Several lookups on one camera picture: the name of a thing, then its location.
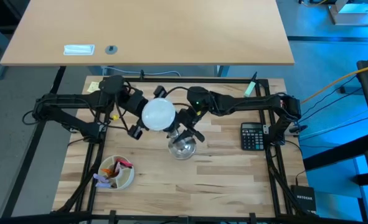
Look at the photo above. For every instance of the black aluminium table frame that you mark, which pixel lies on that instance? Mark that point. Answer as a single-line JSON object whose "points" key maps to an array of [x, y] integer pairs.
{"points": [[233, 80]]}

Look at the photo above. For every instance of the beige wooden desk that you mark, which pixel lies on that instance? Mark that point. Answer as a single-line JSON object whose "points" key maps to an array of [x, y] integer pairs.
{"points": [[155, 31]]}

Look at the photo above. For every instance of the orange clip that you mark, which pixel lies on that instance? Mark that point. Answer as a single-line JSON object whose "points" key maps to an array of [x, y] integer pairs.
{"points": [[107, 171]]}

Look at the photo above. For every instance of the red clip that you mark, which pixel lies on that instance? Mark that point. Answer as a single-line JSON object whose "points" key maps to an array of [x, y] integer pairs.
{"points": [[125, 163]]}

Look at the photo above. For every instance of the black desk calculator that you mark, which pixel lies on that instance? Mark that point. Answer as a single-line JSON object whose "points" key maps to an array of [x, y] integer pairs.
{"points": [[252, 138]]}

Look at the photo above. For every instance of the green marker pen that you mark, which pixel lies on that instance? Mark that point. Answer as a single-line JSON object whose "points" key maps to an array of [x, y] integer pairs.
{"points": [[250, 88]]}

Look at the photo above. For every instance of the pale pink clip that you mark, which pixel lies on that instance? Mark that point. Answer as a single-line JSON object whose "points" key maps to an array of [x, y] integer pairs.
{"points": [[117, 168]]}

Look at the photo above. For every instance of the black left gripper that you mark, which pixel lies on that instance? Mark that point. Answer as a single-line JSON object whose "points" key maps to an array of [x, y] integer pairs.
{"points": [[135, 102]]}

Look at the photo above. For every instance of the round cream divided tray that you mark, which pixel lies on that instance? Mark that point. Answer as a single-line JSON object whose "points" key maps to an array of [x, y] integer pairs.
{"points": [[123, 182]]}

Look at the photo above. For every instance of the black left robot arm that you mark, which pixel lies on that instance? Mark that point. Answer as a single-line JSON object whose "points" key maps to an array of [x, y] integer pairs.
{"points": [[65, 102]]}

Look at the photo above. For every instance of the yellow sticky note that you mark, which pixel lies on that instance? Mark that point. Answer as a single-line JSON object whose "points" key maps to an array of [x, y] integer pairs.
{"points": [[92, 87]]}

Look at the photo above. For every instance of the white box device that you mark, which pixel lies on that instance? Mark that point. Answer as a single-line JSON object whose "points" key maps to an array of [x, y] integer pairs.
{"points": [[351, 12]]}

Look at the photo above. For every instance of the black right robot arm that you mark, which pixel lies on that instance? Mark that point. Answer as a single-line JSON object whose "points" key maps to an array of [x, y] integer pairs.
{"points": [[249, 102]]}

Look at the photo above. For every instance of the purple clip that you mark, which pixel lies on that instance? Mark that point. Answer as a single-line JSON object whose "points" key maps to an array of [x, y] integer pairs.
{"points": [[99, 177], [102, 185]]}

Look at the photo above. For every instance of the grey desk grommet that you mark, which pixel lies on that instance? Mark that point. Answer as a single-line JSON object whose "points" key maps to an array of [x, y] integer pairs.
{"points": [[111, 49]]}

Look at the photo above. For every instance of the silver lamp base black socket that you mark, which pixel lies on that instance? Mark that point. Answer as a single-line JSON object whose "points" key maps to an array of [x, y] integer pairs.
{"points": [[183, 150]]}

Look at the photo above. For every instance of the black Netgear network switch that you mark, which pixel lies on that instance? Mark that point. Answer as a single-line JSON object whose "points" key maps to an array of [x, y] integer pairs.
{"points": [[303, 199]]}

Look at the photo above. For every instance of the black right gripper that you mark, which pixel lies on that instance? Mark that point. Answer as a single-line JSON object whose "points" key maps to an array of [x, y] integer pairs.
{"points": [[188, 119]]}

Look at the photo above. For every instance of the white globe lightbulb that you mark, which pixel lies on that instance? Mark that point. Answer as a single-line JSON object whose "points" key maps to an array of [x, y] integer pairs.
{"points": [[158, 114]]}

